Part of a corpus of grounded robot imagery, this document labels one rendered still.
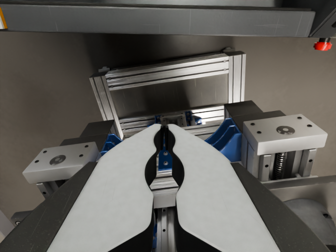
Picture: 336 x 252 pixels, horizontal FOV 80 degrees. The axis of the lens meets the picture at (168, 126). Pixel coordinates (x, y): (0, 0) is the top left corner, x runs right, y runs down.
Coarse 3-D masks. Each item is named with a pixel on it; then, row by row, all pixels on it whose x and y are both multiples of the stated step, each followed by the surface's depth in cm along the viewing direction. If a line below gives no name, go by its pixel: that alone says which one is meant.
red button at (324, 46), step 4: (320, 40) 49; (324, 40) 48; (328, 40) 48; (316, 44) 49; (320, 44) 48; (324, 44) 48; (328, 44) 48; (316, 48) 50; (320, 48) 49; (324, 48) 48; (328, 48) 48
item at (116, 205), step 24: (120, 144) 10; (144, 144) 10; (96, 168) 8; (120, 168) 8; (144, 168) 8; (96, 192) 7; (120, 192) 7; (144, 192) 7; (72, 216) 6; (96, 216) 6; (120, 216) 6; (144, 216) 6; (72, 240) 6; (96, 240) 6; (120, 240) 6; (144, 240) 6
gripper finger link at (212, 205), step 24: (168, 144) 11; (192, 144) 10; (192, 168) 8; (216, 168) 8; (192, 192) 7; (216, 192) 7; (240, 192) 7; (192, 216) 6; (216, 216) 6; (240, 216) 6; (192, 240) 6; (216, 240) 6; (240, 240) 6; (264, 240) 6
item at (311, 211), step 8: (288, 200) 42; (296, 200) 41; (304, 200) 41; (312, 200) 41; (296, 208) 40; (304, 208) 40; (312, 208) 40; (320, 208) 40; (304, 216) 39; (312, 216) 38; (320, 216) 39; (328, 216) 41; (312, 224) 38; (320, 224) 38; (328, 224) 38; (320, 232) 37; (328, 232) 37; (328, 240) 36; (328, 248) 34
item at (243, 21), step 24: (0, 0) 32; (24, 24) 33; (48, 24) 33; (72, 24) 33; (96, 24) 33; (120, 24) 33; (144, 24) 33; (168, 24) 33; (192, 24) 33; (216, 24) 33; (240, 24) 33; (264, 24) 34; (288, 24) 34
